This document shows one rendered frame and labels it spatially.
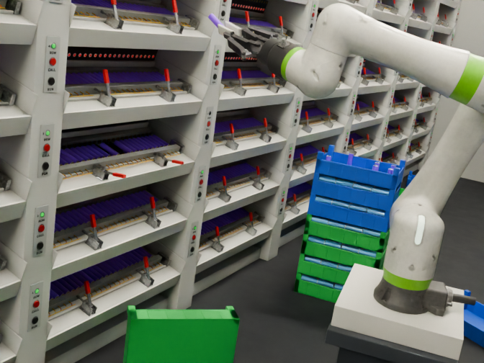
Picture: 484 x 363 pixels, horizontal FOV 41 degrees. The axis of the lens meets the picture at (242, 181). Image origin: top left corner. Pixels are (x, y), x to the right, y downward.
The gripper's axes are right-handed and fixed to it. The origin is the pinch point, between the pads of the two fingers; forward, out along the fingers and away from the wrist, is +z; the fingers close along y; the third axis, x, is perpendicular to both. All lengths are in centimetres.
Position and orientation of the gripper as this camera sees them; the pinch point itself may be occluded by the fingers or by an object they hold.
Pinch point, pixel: (230, 31)
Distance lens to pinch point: 187.6
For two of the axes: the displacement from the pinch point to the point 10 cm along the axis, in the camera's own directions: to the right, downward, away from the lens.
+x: 1.1, 7.3, 6.8
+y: -7.6, 5.0, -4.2
